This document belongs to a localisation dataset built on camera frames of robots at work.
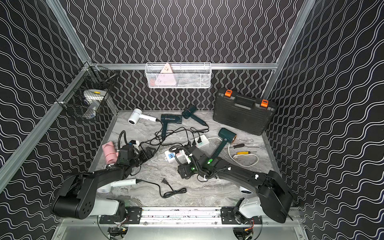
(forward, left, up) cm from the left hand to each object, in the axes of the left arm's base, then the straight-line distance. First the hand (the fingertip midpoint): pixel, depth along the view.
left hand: (151, 150), depth 91 cm
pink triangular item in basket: (+34, -7, +29) cm, 45 cm away
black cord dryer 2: (+17, +2, -6) cm, 18 cm away
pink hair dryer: (-2, +25, -2) cm, 25 cm away
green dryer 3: (+16, -48, -2) cm, 51 cm away
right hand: (-10, -22, +3) cm, 24 cm away
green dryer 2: (+34, -19, -2) cm, 39 cm away
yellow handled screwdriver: (+6, -58, -6) cm, 59 cm away
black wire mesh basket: (+36, +44, +25) cm, 62 cm away
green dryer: (+28, -4, -1) cm, 29 cm away
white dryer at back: (+31, +19, -3) cm, 36 cm away
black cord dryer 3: (-20, -20, -6) cm, 29 cm away
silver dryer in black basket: (+15, +31, +26) cm, 43 cm away
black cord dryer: (+11, -29, -1) cm, 31 cm away
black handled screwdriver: (+11, -55, -6) cm, 57 cm away
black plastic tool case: (+24, -56, +12) cm, 62 cm away
